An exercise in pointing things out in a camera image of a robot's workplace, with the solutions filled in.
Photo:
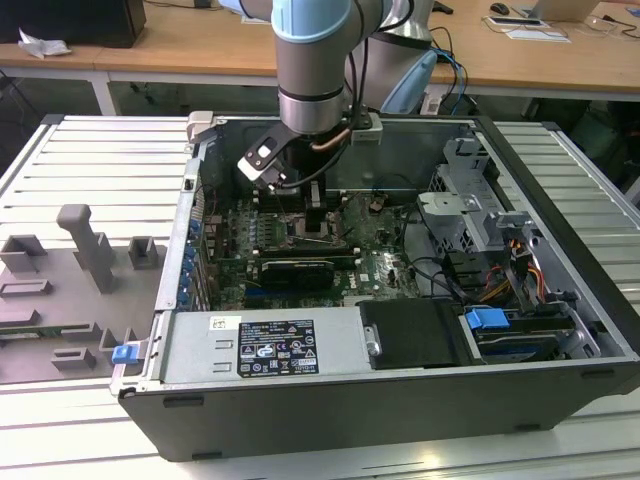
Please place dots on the green RAM stick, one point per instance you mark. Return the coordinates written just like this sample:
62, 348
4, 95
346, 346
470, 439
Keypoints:
30, 331

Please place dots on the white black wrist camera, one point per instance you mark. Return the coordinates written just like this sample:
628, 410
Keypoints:
262, 157

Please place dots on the black graphics card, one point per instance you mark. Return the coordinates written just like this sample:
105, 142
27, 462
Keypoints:
295, 275

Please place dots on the long wooden desk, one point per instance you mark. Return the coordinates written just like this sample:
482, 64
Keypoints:
200, 50

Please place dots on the white flat device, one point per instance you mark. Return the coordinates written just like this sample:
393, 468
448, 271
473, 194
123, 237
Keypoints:
515, 21

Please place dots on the silver power supply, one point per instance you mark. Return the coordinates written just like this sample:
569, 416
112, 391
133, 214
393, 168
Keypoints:
190, 350

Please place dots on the silver green CPU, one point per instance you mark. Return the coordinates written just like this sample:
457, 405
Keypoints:
298, 229

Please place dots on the white paper strip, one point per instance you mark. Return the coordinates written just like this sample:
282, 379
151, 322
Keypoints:
257, 20

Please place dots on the blue case latch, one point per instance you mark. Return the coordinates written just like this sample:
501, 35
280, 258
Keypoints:
124, 354

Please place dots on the black silver PC case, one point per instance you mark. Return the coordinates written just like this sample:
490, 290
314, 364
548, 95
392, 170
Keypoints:
350, 425

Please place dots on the hard disk drive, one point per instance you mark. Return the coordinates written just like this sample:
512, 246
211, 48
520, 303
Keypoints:
520, 345

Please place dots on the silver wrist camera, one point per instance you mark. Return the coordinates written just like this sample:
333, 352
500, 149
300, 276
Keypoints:
367, 131

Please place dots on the black RAM slot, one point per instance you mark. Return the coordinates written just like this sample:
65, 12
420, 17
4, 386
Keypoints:
267, 192
267, 203
350, 250
267, 209
267, 197
345, 257

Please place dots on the CPU socket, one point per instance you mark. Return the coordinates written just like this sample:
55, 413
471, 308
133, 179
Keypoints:
286, 240

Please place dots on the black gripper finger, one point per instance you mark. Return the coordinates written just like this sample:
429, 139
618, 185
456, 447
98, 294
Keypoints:
315, 222

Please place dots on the green motherboard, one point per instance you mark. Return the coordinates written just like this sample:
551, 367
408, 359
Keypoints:
380, 280

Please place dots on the blue disk carrier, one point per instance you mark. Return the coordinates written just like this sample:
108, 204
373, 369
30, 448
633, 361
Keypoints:
485, 319

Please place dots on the black office chair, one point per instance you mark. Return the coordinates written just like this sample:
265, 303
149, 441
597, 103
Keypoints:
605, 145

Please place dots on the black computer mouse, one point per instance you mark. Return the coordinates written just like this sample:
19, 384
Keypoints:
499, 8

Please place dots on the grey parts rack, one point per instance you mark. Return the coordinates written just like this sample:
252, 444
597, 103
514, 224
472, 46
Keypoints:
50, 300

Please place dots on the short wooden desk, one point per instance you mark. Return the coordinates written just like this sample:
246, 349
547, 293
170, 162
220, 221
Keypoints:
50, 65

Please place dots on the silver drive cage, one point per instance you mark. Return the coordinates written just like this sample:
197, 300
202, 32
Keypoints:
450, 220

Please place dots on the black computer tower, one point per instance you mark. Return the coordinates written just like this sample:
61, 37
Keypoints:
70, 20

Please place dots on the blue card retainer clip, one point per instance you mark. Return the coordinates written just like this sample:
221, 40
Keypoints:
194, 231
184, 299
186, 284
190, 263

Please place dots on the black plastic shroud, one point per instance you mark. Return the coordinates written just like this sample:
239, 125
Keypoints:
410, 330

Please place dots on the white power adapter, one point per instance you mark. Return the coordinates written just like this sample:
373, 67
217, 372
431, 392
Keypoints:
431, 105

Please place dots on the black rating label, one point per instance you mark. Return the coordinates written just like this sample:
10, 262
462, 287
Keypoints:
277, 345

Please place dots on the crumpled white paper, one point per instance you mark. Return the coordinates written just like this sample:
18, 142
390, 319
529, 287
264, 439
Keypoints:
42, 46

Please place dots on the silver coin battery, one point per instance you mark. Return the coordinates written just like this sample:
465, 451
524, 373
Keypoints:
376, 203

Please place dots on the white paper sheet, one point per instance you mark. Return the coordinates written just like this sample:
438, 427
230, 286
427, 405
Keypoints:
540, 35

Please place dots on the grey laptop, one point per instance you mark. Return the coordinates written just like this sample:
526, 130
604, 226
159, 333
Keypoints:
560, 9

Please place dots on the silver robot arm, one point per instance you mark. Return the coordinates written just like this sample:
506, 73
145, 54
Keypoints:
310, 75

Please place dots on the pale blue teach pendant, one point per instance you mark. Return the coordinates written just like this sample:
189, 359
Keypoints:
410, 85

